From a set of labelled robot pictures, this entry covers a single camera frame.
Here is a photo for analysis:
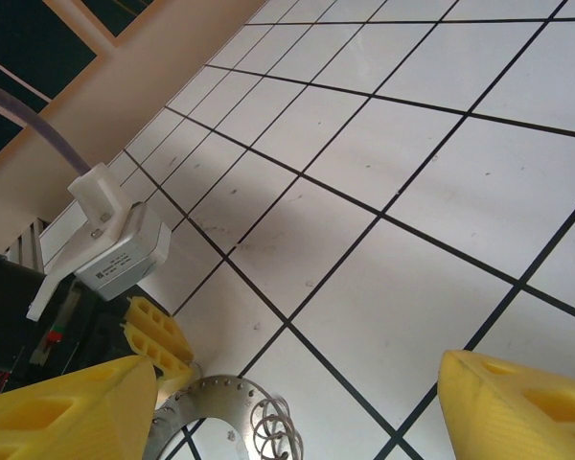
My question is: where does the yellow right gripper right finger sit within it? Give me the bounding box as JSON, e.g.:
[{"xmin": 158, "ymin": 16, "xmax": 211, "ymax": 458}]
[{"xmin": 437, "ymin": 348, "xmax": 575, "ymax": 460}]

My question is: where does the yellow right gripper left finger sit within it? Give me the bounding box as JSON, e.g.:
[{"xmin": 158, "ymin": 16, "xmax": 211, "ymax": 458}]
[{"xmin": 0, "ymin": 354, "xmax": 158, "ymax": 460}]

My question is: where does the aluminium table rail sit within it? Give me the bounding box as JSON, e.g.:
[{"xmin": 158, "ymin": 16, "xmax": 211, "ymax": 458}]
[{"xmin": 7, "ymin": 218, "xmax": 47, "ymax": 269}]

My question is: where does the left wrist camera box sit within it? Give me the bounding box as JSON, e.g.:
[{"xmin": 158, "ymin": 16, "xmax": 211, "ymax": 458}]
[{"xmin": 26, "ymin": 162, "xmax": 173, "ymax": 322}]

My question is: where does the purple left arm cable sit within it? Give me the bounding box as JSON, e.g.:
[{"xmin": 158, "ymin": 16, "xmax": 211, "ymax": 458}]
[{"xmin": 0, "ymin": 80, "xmax": 93, "ymax": 174}]

